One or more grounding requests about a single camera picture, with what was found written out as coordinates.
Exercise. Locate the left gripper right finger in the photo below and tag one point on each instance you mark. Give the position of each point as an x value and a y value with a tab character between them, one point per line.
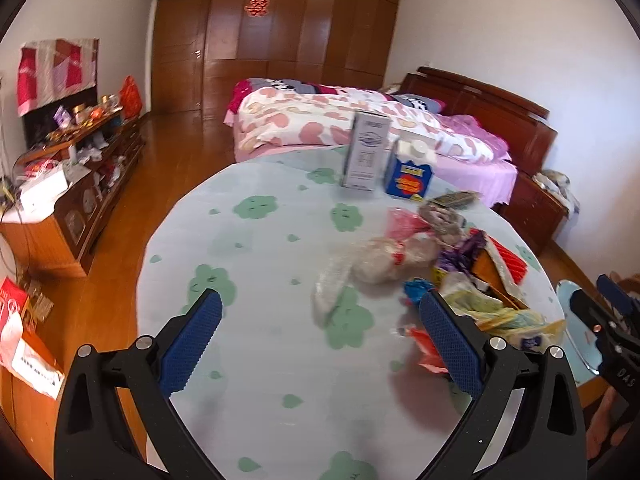
524	420

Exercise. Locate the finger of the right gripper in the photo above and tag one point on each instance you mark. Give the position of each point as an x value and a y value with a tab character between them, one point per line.
592	317
619	300

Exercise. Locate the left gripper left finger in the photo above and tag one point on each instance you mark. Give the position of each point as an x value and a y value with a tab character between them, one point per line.
92	436

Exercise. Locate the red foam fruit net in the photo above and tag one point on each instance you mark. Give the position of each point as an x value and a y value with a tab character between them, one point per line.
511	268

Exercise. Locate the purple candy wrapper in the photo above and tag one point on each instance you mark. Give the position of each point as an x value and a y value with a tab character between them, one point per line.
462	257

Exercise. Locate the pink cellophane wrapper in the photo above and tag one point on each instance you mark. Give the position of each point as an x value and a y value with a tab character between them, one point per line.
402	224

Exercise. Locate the clear plastic bag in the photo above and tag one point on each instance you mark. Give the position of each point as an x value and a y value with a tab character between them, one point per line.
377	261

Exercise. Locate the yellow plastic bag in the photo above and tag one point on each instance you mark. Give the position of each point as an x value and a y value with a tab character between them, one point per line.
525	329

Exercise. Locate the orange silver snack bag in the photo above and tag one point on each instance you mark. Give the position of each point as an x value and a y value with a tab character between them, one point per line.
510	295

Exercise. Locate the person's right hand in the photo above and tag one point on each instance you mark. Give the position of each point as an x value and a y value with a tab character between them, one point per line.
600	431

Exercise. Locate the red white cardboard box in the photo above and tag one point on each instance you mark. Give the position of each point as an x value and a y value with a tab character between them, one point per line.
23	353

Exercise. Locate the wooden nightstand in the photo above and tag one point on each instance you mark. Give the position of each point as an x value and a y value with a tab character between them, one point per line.
533	213

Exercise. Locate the clothes on nightstand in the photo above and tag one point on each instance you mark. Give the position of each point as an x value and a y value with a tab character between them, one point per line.
558	185

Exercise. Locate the red orange small wrapper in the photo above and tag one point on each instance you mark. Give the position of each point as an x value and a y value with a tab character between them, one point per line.
430	359

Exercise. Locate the grey patterned wrapper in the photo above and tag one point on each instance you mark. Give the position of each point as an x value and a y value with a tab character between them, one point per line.
445	222

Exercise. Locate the dark snack wrapper packet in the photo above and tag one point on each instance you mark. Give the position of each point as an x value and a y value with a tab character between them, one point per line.
456	200

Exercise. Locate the blue small wrapper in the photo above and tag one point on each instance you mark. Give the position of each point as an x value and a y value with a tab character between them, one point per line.
416	289

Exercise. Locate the brown wooden headboard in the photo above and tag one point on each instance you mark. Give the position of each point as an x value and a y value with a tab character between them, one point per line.
518	121

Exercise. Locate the blue Look milk carton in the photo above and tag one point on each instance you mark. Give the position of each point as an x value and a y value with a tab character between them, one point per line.
409	169

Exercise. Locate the wooden TV cabinet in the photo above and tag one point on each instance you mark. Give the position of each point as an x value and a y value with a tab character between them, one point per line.
60	238

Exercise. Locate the white tall milk carton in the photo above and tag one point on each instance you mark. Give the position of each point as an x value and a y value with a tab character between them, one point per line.
365	151

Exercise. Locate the red gift bag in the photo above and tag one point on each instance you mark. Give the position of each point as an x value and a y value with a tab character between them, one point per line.
130	99

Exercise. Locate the television with red cloth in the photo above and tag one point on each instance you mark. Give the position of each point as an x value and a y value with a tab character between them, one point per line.
54	73

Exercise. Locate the bed with heart duvet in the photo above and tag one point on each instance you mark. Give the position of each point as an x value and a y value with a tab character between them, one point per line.
280	114

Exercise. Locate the brown wooden wardrobe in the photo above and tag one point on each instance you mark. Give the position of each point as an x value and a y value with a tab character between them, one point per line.
339	42

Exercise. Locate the wooden door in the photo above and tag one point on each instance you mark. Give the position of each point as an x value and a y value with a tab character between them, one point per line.
177	55

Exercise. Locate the red double happiness decoration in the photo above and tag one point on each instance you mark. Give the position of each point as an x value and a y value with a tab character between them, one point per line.
257	8

